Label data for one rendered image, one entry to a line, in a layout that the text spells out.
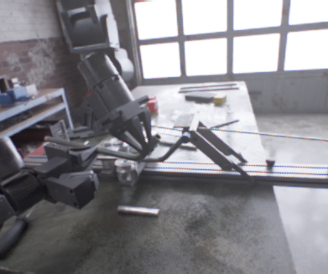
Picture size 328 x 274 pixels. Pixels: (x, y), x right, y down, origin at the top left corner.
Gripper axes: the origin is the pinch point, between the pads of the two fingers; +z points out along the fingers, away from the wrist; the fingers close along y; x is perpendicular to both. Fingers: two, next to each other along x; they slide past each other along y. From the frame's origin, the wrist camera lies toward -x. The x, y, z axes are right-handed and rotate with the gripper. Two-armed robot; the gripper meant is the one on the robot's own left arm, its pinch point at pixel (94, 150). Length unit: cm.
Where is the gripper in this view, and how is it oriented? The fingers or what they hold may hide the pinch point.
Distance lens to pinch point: 56.4
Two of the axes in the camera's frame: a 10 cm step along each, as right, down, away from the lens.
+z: 5.1, -4.0, 7.7
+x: -8.6, -1.3, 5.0
